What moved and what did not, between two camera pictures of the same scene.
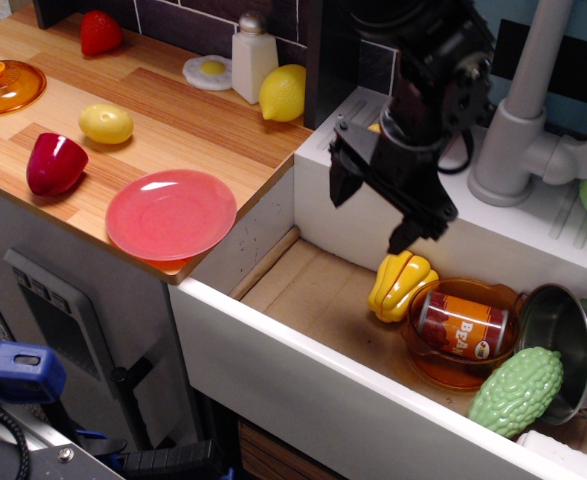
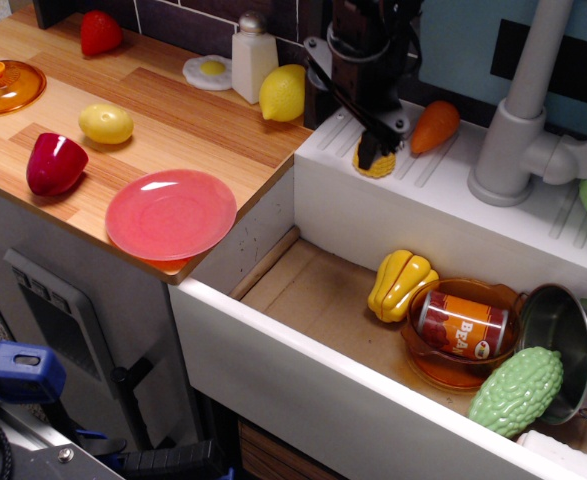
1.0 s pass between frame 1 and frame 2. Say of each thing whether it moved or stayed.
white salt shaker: stayed
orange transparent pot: stayed
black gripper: moved
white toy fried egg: stayed
